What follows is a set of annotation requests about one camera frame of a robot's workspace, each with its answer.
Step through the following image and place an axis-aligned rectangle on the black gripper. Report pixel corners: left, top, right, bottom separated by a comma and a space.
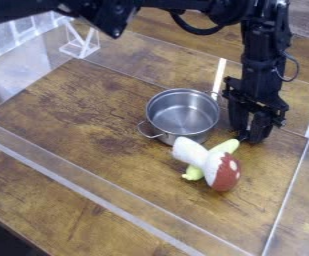
223, 76, 290, 144

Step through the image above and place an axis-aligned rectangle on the green handled metal spoon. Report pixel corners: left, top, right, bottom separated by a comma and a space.
177, 137, 240, 185

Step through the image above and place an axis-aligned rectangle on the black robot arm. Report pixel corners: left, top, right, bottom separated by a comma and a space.
0, 0, 294, 144

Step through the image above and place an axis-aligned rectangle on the stainless steel pot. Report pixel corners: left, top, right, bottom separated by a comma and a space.
137, 88, 221, 145

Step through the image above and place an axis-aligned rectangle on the plush red mushroom toy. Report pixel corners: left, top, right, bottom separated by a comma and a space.
173, 137, 241, 192

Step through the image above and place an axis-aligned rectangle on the clear acrylic front barrier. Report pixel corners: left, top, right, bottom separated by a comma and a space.
0, 127, 255, 256

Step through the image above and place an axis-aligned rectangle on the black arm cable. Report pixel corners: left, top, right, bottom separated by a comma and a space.
168, 9, 302, 83

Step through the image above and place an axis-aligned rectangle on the clear acrylic triangle bracket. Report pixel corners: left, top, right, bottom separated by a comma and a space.
60, 23, 101, 59

